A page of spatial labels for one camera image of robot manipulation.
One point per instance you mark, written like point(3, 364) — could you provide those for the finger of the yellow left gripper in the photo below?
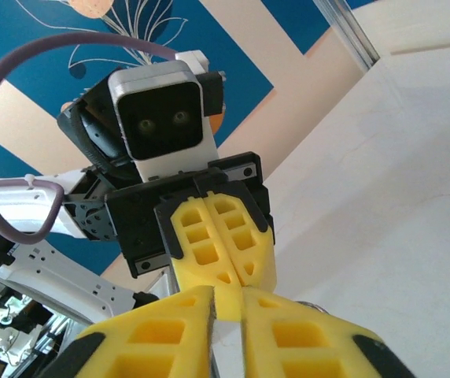
point(248, 260)
point(193, 275)

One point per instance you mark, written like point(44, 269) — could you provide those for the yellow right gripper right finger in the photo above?
point(307, 346)

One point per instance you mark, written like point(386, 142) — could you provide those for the aluminium frame post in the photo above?
point(352, 33)

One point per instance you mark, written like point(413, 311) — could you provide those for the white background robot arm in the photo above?
point(1, 338)

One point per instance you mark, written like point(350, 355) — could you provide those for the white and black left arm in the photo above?
point(12, 204)

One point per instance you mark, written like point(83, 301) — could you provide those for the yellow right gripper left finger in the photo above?
point(150, 342)

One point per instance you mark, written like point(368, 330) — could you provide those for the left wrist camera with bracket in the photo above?
point(158, 118)

